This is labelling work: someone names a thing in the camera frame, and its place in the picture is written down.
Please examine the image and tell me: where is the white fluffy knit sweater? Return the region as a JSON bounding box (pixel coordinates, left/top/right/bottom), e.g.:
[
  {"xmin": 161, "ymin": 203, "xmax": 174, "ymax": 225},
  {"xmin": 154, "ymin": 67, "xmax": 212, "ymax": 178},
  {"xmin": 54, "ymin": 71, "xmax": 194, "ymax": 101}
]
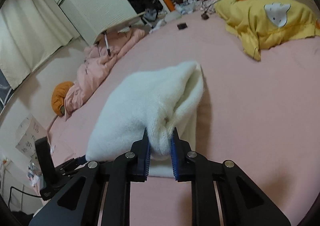
[{"xmin": 85, "ymin": 61, "xmax": 204, "ymax": 178}]

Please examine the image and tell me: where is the small folding lap table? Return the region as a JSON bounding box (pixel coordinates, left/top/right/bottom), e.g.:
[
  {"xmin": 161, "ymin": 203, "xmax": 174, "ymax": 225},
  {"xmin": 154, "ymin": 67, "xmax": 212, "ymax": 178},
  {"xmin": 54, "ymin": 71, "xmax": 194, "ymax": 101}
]
[{"xmin": 94, "ymin": 12, "xmax": 145, "ymax": 56}]

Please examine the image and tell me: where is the paper sheet with writing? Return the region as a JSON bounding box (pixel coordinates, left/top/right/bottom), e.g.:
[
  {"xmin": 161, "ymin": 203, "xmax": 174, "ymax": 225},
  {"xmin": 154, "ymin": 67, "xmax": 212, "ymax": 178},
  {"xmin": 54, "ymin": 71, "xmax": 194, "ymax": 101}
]
[{"xmin": 15, "ymin": 114, "xmax": 47, "ymax": 159}]

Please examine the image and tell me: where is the orange pumpkin cushion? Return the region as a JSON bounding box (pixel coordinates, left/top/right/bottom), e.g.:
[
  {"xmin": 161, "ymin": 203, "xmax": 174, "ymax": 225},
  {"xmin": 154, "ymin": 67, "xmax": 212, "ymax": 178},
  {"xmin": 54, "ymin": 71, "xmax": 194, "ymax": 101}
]
[{"xmin": 51, "ymin": 81, "xmax": 74, "ymax": 117}]

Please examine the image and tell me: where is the pink bed sheet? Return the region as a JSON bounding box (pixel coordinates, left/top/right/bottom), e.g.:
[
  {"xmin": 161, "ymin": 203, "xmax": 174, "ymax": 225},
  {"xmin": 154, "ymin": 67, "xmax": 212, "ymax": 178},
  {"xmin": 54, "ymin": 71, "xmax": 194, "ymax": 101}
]
[{"xmin": 50, "ymin": 13, "xmax": 319, "ymax": 225}]

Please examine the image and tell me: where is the pink crumpled duvet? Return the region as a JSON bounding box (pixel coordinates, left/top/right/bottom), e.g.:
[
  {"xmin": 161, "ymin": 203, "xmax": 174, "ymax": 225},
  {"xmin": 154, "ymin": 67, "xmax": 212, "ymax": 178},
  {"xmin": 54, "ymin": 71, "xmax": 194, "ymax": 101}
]
[{"xmin": 64, "ymin": 28, "xmax": 146, "ymax": 119}]

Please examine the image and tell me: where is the cream window curtain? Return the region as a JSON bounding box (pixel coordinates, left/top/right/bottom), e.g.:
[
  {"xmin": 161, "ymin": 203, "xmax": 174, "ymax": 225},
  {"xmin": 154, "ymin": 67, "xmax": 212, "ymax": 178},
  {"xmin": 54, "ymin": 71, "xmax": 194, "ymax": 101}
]
[{"xmin": 1, "ymin": 0, "xmax": 79, "ymax": 89}]

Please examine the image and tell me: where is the small black box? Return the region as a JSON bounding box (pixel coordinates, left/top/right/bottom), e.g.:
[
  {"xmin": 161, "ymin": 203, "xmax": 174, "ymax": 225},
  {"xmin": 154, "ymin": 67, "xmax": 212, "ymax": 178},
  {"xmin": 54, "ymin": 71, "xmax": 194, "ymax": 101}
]
[{"xmin": 177, "ymin": 23, "xmax": 188, "ymax": 30}]

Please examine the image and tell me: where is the yellow cat print blanket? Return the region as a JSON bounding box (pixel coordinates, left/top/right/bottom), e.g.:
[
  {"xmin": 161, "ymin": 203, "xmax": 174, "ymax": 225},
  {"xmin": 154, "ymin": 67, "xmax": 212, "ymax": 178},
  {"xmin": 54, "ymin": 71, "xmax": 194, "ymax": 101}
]
[{"xmin": 214, "ymin": 0, "xmax": 319, "ymax": 61}]

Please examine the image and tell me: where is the small dark charger block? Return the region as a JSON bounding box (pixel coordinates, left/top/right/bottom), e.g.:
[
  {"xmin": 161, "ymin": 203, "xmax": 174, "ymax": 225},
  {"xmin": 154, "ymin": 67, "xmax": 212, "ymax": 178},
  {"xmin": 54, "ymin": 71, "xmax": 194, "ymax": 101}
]
[{"xmin": 201, "ymin": 13, "xmax": 209, "ymax": 20}]

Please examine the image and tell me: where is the white blue tube bottle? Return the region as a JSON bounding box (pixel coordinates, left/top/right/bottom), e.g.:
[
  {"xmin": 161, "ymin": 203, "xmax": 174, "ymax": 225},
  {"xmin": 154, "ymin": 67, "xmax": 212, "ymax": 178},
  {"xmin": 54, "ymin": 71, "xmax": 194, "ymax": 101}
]
[{"xmin": 175, "ymin": 4, "xmax": 188, "ymax": 15}]

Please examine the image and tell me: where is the orange bottle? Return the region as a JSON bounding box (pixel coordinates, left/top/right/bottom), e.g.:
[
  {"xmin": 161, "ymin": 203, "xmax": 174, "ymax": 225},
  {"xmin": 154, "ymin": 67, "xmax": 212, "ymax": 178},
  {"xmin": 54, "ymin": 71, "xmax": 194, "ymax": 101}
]
[{"xmin": 163, "ymin": 0, "xmax": 175, "ymax": 12}]

